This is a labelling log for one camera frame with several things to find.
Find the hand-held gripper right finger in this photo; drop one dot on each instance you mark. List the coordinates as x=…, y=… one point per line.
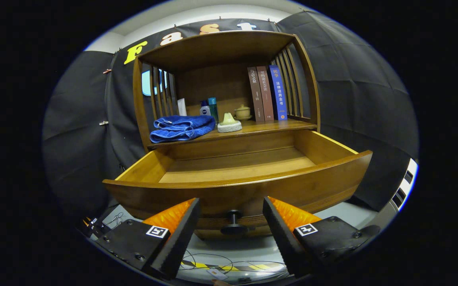
x=284, y=240

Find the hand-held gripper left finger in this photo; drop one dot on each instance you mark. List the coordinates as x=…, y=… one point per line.
x=179, y=242

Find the wooden drawer with black knob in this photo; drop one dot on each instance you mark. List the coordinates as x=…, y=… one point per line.
x=253, y=190

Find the wooden countertop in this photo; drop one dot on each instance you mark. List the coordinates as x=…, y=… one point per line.
x=264, y=126

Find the wooden cabinet with slatted sides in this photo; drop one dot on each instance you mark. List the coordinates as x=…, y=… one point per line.
x=221, y=47

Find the yellow black striped tape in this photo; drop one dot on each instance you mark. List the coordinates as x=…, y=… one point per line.
x=197, y=265

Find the small white card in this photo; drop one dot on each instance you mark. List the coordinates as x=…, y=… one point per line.
x=216, y=273

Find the dark device with orange tips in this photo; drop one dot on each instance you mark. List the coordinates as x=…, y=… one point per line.
x=92, y=226

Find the blue folded towel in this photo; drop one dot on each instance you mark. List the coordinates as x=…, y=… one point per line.
x=181, y=127

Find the white slotted panel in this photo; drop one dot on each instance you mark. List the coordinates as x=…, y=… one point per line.
x=406, y=186

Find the white lotion bottle blue cap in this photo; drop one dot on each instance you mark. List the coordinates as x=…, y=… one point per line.
x=205, y=110

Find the beige lidded teacup with saucer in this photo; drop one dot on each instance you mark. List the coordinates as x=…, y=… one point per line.
x=243, y=112

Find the white upright card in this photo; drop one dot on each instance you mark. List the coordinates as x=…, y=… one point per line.
x=182, y=107

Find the teal glass bottle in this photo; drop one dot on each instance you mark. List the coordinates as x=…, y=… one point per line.
x=213, y=109

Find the reddish brown book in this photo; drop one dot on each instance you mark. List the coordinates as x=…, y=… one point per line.
x=265, y=95

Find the blue book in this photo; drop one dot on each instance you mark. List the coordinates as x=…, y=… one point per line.
x=278, y=93

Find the dark brown book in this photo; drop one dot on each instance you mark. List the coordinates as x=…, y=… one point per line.
x=256, y=95

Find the black backdrop cloth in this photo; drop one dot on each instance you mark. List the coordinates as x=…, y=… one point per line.
x=352, y=99

